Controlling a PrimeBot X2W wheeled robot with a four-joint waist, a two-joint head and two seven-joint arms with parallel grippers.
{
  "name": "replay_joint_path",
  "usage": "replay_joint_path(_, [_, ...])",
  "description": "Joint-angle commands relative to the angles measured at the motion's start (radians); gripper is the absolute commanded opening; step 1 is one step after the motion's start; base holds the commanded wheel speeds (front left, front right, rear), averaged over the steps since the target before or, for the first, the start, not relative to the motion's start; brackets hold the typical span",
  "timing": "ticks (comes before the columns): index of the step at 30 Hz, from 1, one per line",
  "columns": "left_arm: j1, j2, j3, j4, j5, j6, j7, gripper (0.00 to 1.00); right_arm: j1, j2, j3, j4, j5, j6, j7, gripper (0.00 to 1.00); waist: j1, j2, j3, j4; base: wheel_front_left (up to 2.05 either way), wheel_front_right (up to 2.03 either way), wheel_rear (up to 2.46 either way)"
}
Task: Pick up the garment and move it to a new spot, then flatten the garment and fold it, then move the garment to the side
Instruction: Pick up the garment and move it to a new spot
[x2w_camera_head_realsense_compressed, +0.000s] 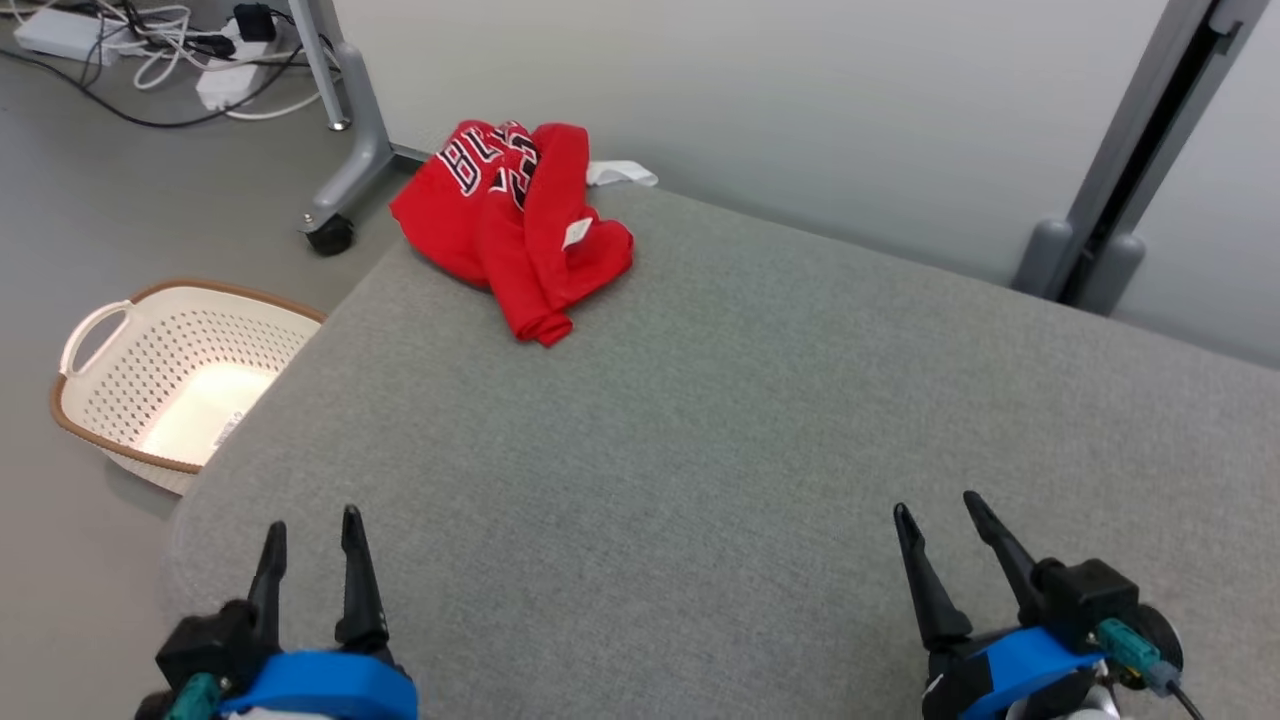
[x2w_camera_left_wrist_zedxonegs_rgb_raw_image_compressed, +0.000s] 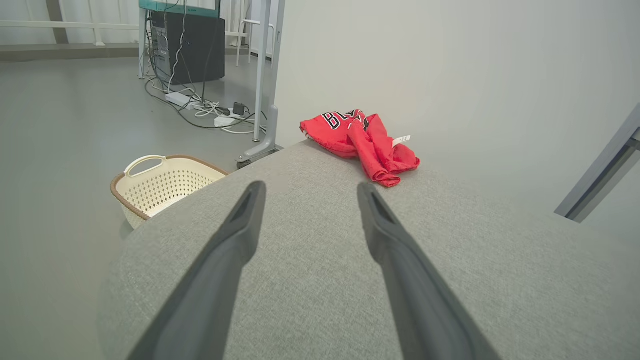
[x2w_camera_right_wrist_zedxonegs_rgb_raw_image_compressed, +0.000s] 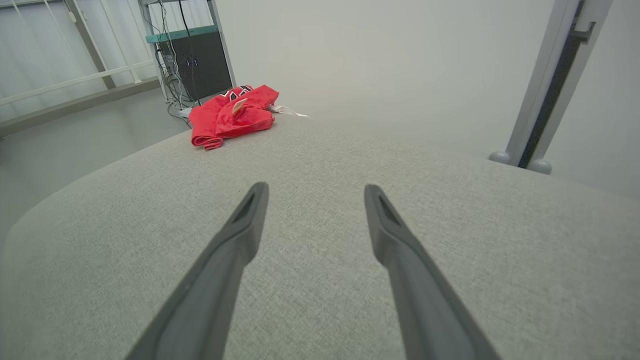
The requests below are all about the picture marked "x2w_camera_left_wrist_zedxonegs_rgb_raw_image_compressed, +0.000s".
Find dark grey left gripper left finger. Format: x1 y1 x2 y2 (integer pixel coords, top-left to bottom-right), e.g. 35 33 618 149
127 180 268 360

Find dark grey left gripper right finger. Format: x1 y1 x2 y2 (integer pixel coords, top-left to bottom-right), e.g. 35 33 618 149
356 181 504 360

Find red basketball jersey white sleeves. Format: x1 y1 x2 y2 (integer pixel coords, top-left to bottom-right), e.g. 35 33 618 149
300 108 421 188

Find cream perforated laundry basket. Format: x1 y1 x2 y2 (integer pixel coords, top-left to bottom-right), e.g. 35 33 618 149
110 154 230 231

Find long white power strip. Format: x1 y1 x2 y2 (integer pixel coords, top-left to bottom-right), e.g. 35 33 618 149
165 91 195 108

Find black computer tower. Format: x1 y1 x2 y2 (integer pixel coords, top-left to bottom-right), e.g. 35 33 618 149
150 11 226 85

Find white stool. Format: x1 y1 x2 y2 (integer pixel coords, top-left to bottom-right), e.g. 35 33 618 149
235 19 263 66

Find teal desk top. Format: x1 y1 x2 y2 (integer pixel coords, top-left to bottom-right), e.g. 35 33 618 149
139 0 221 19

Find tangled floor cables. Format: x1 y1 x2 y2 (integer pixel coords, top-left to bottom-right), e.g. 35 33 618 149
144 15 268 136

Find grey partition post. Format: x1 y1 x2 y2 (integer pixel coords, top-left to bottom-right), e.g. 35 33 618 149
554 102 640 224

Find grey metal frame post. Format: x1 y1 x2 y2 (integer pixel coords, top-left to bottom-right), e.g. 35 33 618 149
236 0 287 168

